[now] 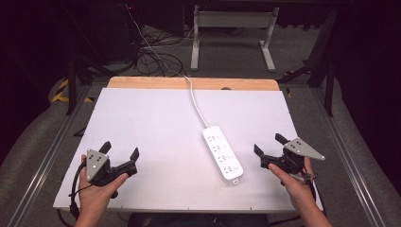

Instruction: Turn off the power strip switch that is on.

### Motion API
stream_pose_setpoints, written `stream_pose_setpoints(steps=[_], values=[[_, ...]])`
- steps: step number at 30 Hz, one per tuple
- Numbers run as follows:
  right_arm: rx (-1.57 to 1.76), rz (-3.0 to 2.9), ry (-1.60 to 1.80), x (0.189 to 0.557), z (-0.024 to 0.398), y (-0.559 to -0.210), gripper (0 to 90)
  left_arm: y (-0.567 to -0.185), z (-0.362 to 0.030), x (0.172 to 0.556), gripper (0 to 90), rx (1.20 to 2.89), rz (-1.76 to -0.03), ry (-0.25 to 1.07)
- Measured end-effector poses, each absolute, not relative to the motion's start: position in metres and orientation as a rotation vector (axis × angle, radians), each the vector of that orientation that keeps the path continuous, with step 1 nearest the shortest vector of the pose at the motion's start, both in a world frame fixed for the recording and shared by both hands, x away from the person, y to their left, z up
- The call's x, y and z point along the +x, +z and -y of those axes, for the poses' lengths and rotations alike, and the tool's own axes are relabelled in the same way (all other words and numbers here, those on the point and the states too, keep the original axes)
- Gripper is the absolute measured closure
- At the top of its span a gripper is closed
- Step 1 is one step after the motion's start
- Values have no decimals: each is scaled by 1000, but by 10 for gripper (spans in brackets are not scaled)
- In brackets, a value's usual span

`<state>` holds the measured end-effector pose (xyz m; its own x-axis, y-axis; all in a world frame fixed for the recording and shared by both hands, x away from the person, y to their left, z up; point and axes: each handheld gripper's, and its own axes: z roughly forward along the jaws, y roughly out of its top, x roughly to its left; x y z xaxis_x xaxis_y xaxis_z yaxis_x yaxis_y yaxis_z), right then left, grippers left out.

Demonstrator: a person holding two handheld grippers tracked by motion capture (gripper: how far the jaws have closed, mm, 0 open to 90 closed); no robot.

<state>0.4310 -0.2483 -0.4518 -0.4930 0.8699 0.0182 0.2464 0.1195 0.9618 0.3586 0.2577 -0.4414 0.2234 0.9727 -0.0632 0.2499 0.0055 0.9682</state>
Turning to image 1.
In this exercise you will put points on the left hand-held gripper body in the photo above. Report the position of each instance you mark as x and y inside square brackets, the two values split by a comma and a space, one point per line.
[96, 167]

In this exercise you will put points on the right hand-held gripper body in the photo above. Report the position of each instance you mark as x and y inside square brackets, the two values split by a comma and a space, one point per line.
[293, 156]

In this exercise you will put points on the person's left hand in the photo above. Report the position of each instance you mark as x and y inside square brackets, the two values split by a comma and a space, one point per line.
[96, 192]

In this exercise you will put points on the person's right hand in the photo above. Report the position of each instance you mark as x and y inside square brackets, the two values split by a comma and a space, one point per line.
[293, 186]

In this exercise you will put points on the white power strip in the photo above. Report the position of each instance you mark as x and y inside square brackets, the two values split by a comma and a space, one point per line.
[222, 153]

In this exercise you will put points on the white board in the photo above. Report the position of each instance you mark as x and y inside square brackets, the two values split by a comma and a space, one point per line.
[176, 148]

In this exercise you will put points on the yellow black hazard tape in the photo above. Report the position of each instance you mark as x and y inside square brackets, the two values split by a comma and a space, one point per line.
[64, 93]

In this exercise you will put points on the black metal stand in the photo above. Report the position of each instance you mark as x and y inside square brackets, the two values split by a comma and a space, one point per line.
[75, 78]
[321, 63]

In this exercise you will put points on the person's dark clothing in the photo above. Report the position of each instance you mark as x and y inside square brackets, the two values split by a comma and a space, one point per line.
[198, 220]

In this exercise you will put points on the wooden table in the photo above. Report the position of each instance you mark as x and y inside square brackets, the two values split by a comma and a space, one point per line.
[192, 83]

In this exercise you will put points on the grey metal table frame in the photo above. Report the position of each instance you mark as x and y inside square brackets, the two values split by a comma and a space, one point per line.
[231, 25]

